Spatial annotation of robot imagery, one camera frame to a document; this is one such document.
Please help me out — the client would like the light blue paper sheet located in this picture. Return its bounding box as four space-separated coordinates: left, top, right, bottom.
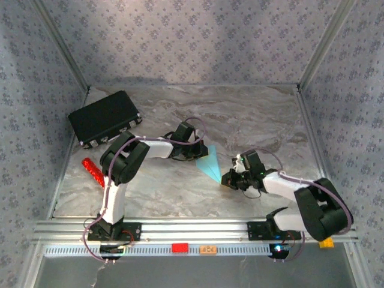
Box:
194 145 224 184

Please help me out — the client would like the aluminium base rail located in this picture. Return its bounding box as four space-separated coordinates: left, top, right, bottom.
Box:
32 218 360 244

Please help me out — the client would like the black controller board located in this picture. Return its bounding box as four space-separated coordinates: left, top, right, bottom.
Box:
98 244 126 260
268 242 292 259

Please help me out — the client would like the aluminium corner post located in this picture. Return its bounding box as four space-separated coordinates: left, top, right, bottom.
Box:
29 0 92 92
296 0 359 91

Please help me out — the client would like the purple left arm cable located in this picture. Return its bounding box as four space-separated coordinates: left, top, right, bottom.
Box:
83 116 208 265

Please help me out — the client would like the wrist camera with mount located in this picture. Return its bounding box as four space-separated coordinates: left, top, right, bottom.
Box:
179 139 209 160
229 155 248 191

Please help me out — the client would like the red toy brick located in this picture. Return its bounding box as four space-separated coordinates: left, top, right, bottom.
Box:
171 242 190 254

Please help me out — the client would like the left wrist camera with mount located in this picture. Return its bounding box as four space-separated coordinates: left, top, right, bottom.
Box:
179 139 209 160

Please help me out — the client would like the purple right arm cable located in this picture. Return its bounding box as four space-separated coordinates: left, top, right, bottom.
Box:
248 149 355 264

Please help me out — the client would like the white slotted cable duct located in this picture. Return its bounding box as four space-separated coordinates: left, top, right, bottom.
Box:
43 243 290 257

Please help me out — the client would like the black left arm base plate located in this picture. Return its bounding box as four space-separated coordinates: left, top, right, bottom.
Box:
87 222 142 242

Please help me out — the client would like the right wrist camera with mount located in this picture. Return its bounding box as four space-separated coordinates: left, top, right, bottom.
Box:
229 155 248 191

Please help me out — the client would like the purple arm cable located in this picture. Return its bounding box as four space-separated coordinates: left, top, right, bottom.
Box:
83 116 208 265
248 149 355 264

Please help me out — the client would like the black hard case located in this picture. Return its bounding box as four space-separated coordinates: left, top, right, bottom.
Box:
67 90 144 150

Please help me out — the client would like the red foil wrapped tube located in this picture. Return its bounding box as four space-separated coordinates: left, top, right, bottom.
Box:
81 157 106 189

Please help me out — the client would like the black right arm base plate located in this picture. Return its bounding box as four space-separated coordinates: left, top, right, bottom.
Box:
247 221 302 242

